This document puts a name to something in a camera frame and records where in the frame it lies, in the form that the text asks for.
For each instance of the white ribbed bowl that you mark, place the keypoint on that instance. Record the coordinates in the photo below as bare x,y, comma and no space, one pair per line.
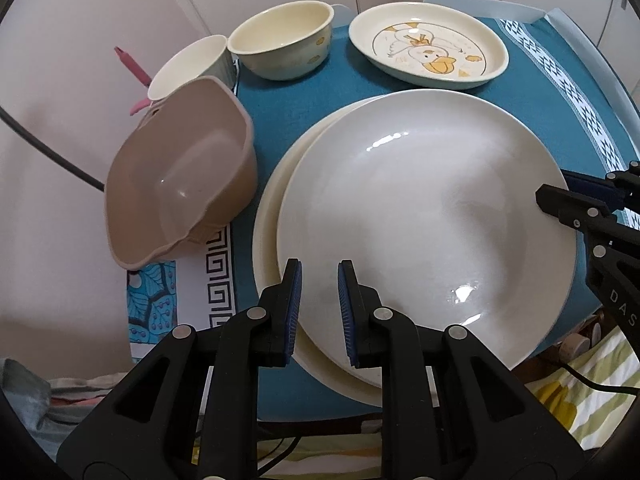
192,62

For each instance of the duck print plate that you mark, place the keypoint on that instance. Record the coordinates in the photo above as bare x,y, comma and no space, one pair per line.
430,45

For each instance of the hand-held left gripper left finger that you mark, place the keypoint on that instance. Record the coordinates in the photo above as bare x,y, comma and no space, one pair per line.
294,305

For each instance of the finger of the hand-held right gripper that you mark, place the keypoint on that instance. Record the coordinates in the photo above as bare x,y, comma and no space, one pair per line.
590,187
565,202

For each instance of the yellow striped blanket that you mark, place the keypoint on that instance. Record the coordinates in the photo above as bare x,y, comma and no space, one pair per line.
600,410

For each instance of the key border patterned cloth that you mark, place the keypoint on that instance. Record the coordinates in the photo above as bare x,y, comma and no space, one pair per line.
200,285

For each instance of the cream printed bowl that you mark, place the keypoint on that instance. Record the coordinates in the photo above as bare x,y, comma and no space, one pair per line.
280,35

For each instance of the grey blue cloth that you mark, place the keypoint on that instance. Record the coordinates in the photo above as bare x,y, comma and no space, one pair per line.
22,395

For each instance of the teal patterned tablecloth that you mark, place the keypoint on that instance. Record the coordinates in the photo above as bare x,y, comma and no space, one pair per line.
300,95

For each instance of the tan plastic bowl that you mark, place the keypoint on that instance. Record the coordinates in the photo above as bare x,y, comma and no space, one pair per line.
175,175

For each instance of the light blue under cloth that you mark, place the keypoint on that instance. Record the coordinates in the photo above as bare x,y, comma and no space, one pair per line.
595,50

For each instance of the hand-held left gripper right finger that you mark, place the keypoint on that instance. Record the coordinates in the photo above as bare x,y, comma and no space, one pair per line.
346,310

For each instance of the large cream plate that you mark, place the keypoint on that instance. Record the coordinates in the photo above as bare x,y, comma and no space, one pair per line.
267,230

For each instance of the beige tape roll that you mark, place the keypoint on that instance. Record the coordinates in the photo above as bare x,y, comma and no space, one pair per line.
574,346

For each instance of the large white plate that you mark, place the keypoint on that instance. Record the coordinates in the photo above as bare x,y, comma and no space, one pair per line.
425,220

